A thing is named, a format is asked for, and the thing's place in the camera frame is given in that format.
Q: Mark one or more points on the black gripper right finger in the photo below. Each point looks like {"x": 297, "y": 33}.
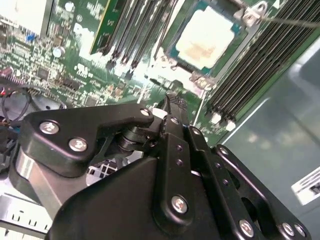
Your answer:
{"x": 230, "y": 162}

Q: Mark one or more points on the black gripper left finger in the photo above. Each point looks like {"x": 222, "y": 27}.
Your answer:
{"x": 75, "y": 120}

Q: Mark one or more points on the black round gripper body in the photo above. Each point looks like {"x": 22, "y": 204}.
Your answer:
{"x": 112, "y": 200}

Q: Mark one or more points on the silver CPU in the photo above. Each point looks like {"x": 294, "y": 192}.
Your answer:
{"x": 205, "y": 37}

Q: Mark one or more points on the thin metal locking lever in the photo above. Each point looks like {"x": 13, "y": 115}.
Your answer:
{"x": 290, "y": 21}

